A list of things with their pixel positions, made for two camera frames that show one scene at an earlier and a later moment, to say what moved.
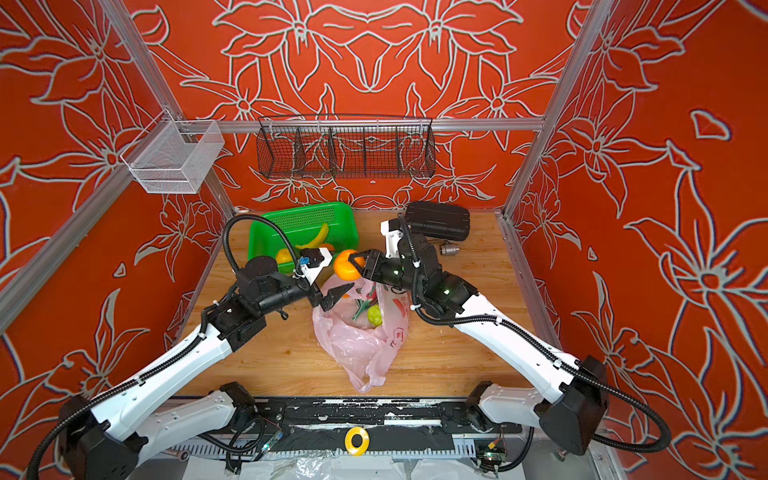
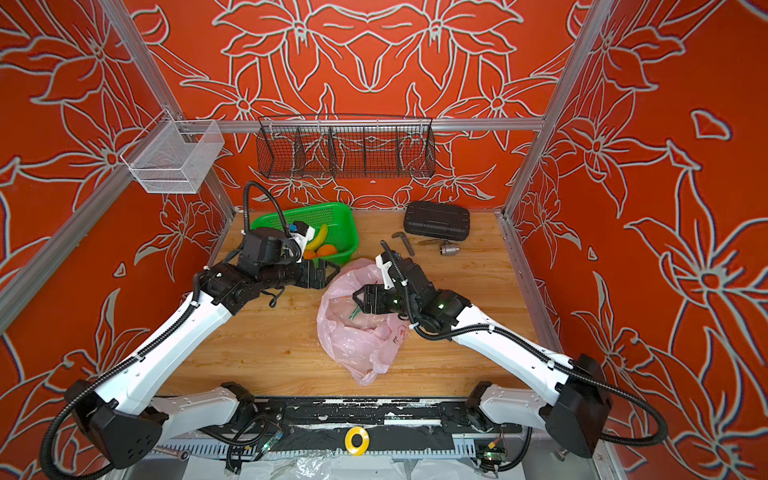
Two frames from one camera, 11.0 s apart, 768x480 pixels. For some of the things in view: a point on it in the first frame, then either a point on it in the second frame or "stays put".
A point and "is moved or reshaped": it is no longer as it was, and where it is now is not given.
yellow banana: [318, 240] stays put
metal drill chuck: [449, 250] stays put
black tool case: [438, 221] stays put
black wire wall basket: [346, 146] stays put
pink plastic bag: [364, 352] is moved or reshaped
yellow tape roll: [365, 444] stays put
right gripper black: [374, 263] to [373, 292]
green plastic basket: [302, 227] stays put
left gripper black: [331, 296] to [320, 280]
